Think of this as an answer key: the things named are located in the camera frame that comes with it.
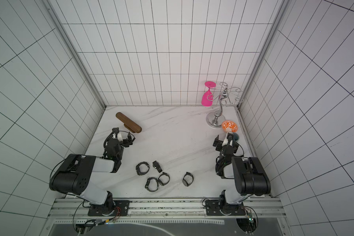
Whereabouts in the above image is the brown wooden watch stand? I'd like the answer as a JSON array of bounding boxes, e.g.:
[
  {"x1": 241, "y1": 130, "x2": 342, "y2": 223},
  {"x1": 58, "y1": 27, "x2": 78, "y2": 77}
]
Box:
[{"x1": 116, "y1": 112, "x2": 142, "y2": 133}]

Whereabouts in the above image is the black slim strap watch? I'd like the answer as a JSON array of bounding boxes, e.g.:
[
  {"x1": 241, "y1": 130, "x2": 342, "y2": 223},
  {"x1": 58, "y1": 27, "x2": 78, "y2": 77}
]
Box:
[{"x1": 157, "y1": 172, "x2": 170, "y2": 186}]

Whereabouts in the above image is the black round analog watch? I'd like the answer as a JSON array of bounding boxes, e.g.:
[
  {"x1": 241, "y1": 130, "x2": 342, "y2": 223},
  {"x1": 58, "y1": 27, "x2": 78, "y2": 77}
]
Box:
[{"x1": 183, "y1": 172, "x2": 194, "y2": 187}]

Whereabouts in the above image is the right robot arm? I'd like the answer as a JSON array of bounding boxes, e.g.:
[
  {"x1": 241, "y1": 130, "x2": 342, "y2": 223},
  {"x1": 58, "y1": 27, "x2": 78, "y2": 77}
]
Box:
[{"x1": 213, "y1": 132, "x2": 271, "y2": 215}]

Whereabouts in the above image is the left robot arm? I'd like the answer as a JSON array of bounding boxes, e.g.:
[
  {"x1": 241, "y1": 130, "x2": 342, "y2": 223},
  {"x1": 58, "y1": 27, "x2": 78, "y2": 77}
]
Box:
[{"x1": 49, "y1": 127, "x2": 135, "y2": 216}]

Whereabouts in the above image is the chunky black sport watch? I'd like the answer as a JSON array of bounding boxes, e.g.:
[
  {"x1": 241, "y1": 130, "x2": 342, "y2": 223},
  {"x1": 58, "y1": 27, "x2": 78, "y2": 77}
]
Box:
[{"x1": 135, "y1": 162, "x2": 150, "y2": 176}]

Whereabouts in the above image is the small black square watch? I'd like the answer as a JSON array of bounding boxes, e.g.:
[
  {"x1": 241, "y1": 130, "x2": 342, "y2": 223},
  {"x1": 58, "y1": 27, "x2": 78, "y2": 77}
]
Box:
[{"x1": 152, "y1": 161, "x2": 163, "y2": 173}]

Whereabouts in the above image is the black rugged digital watch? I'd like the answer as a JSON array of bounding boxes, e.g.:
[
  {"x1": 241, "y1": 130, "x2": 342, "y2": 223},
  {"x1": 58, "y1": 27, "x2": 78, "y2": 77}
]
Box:
[{"x1": 145, "y1": 177, "x2": 159, "y2": 192}]

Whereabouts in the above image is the grey-blue ceramic cup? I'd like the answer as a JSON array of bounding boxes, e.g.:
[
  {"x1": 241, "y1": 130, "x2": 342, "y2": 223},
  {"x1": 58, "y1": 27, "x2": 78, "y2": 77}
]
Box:
[{"x1": 233, "y1": 132, "x2": 240, "y2": 142}]

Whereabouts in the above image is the orange patterned white bowl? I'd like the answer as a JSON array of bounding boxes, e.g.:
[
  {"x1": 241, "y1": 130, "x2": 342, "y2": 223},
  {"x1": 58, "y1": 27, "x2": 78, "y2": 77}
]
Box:
[{"x1": 221, "y1": 120, "x2": 238, "y2": 133}]

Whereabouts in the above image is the pink plastic wine glass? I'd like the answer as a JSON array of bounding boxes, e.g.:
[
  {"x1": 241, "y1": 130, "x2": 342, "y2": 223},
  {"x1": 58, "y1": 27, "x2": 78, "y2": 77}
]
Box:
[{"x1": 201, "y1": 81, "x2": 216, "y2": 107}]

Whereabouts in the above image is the chrome wire glass holder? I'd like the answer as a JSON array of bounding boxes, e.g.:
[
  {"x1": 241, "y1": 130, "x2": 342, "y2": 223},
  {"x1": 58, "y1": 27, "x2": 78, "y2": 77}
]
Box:
[{"x1": 206, "y1": 82, "x2": 244, "y2": 128}]

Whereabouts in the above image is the white perforated cable strip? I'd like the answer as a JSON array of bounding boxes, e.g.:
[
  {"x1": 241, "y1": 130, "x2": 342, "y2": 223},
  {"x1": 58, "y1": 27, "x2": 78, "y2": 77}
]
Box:
[{"x1": 53, "y1": 218, "x2": 225, "y2": 225}]

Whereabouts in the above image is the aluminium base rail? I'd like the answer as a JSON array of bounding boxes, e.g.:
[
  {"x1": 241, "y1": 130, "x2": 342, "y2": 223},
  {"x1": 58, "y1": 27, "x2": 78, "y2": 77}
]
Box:
[{"x1": 48, "y1": 197, "x2": 287, "y2": 219}]

